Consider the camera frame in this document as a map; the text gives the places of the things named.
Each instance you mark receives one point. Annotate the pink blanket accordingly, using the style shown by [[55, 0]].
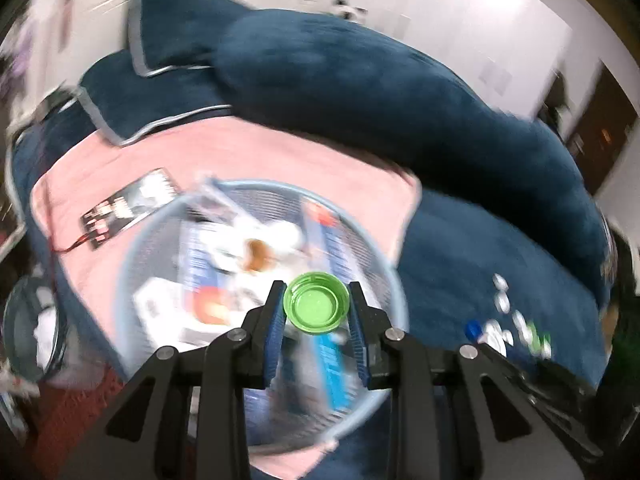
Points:
[[280, 155]]

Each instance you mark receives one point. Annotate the red rug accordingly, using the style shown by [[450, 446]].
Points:
[[75, 415]]

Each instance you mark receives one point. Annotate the small white box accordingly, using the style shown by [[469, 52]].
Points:
[[155, 305]]

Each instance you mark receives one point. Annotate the green bottle cap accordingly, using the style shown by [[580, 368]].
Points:
[[315, 305]]

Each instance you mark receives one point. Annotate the cluster of plastic bottle caps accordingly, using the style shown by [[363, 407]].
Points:
[[502, 302]]

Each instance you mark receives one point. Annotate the dark hanging clothes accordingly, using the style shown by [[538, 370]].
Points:
[[556, 97]]

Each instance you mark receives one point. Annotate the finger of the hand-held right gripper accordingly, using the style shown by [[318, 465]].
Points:
[[570, 400]]

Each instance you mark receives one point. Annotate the black printed card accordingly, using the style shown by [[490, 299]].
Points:
[[127, 207]]

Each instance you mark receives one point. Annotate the white wardrobe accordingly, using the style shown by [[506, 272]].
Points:
[[450, 15]]

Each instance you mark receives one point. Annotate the dark blue body pillow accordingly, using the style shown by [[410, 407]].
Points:
[[390, 90]]

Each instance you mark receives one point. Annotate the blue mesh basket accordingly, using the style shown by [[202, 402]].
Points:
[[380, 280]]

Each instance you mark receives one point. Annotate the brown door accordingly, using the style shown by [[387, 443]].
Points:
[[605, 125]]

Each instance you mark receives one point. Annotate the dark blue grey-piped pillow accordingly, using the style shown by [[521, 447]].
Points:
[[150, 100], [165, 25]]

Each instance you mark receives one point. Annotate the round wastebasket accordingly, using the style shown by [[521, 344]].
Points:
[[30, 330]]

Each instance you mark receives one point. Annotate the panda plush toy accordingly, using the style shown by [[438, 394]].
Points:
[[350, 9]]

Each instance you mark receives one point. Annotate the brown round lid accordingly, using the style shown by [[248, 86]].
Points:
[[257, 255]]

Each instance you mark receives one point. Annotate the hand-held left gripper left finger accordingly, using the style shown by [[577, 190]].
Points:
[[275, 345]]

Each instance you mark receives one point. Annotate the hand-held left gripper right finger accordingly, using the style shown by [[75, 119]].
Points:
[[359, 345]]

